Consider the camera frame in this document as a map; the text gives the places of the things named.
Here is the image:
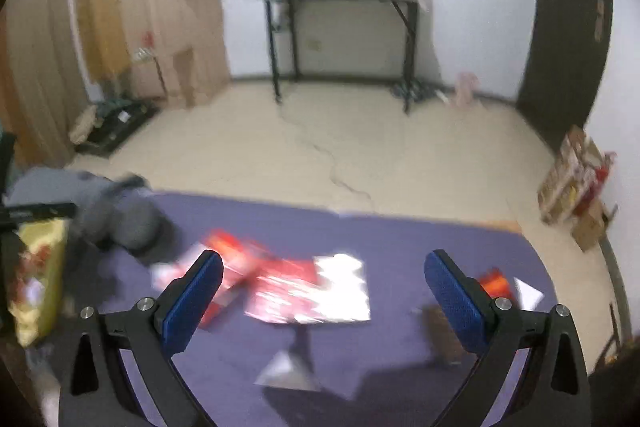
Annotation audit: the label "dark floor tray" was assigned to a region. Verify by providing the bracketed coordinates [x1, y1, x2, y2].
[75, 99, 161, 158]

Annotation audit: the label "row of colourful boxes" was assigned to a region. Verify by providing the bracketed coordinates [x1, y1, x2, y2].
[537, 126, 617, 225]

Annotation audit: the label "small cardboard box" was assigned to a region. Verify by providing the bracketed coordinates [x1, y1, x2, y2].
[571, 199, 618, 252]

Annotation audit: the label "red and silver cigarette pack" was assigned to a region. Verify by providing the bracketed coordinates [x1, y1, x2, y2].
[244, 253, 372, 324]

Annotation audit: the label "pink item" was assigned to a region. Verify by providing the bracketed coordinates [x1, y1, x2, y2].
[452, 73, 480, 106]

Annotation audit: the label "beige curtain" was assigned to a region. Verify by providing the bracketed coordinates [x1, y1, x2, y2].
[0, 0, 81, 168]

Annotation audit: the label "white paper sheet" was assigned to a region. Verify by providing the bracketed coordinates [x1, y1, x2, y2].
[514, 278, 546, 310]

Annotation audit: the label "yellow printed packet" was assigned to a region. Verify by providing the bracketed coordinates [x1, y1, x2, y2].
[11, 219, 69, 348]

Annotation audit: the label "red and white cigarette pack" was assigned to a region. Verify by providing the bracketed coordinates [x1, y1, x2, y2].
[192, 229, 273, 328]

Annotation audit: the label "dark cables under table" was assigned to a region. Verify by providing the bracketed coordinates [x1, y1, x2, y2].
[391, 79, 453, 105]

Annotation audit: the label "plain red cigarette pack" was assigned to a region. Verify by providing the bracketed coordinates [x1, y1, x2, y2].
[479, 268, 517, 302]

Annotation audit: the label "stack of cardboard boxes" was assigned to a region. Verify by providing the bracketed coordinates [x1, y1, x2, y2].
[72, 0, 232, 108]

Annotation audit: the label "brown flat item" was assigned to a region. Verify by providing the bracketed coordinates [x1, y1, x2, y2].
[422, 304, 468, 365]

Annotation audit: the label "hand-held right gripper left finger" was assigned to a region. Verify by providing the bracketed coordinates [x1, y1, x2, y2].
[59, 249, 224, 427]

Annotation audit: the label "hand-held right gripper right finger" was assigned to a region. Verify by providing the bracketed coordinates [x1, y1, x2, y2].
[424, 249, 593, 427]

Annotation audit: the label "white triangular item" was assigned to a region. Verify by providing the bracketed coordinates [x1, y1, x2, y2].
[255, 349, 321, 390]

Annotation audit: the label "grey cloth bundle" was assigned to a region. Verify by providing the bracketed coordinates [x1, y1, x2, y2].
[7, 169, 168, 265]

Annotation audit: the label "dark door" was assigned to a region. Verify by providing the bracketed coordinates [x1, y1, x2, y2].
[516, 0, 615, 154]

